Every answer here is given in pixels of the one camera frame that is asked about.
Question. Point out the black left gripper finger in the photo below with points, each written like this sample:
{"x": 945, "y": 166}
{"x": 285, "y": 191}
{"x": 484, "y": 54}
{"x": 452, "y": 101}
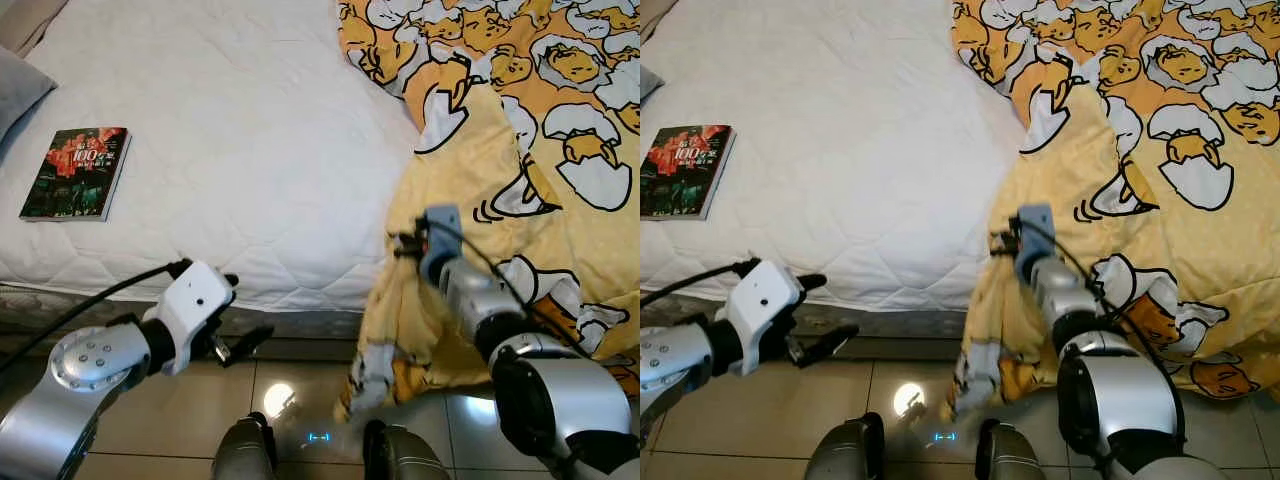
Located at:
{"x": 250, "y": 343}
{"x": 812, "y": 282}
{"x": 830, "y": 341}
{"x": 231, "y": 280}

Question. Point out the paperback book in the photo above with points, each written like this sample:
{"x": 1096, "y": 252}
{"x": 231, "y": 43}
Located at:
{"x": 75, "y": 170}
{"x": 685, "y": 170}

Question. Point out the grey pillow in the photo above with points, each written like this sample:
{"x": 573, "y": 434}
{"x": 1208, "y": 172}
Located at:
{"x": 20, "y": 90}
{"x": 648, "y": 82}

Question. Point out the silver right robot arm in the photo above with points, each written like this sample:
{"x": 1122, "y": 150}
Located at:
{"x": 1110, "y": 390}
{"x": 550, "y": 390}

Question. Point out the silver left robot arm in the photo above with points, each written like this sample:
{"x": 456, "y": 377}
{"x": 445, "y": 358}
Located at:
{"x": 80, "y": 370}
{"x": 670, "y": 365}

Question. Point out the grey mattress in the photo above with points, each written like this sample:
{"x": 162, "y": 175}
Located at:
{"x": 300, "y": 322}
{"x": 900, "y": 322}

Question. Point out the grey robot left leg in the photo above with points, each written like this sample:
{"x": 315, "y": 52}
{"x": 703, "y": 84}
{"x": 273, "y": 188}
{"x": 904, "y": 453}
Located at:
{"x": 245, "y": 450}
{"x": 850, "y": 450}

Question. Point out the grey robot leg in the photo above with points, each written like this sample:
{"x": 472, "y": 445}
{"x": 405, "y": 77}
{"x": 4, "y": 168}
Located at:
{"x": 1005, "y": 455}
{"x": 850, "y": 450}
{"x": 400, "y": 455}
{"x": 245, "y": 450}

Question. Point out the white quilted mattress pad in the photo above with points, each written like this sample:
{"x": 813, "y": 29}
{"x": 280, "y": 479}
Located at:
{"x": 230, "y": 130}
{"x": 850, "y": 130}

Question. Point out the grey robot right leg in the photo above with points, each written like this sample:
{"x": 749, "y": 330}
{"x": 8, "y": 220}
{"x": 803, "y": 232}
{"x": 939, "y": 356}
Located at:
{"x": 1005, "y": 455}
{"x": 400, "y": 455}

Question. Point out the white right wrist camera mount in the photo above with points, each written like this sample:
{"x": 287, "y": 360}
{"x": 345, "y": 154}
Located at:
{"x": 1035, "y": 240}
{"x": 442, "y": 240}

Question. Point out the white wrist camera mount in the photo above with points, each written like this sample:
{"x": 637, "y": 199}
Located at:
{"x": 1035, "y": 240}
{"x": 765, "y": 305}
{"x": 442, "y": 240}
{"x": 195, "y": 305}

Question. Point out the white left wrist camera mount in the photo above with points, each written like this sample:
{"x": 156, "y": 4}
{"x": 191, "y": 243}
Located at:
{"x": 765, "y": 305}
{"x": 195, "y": 305}

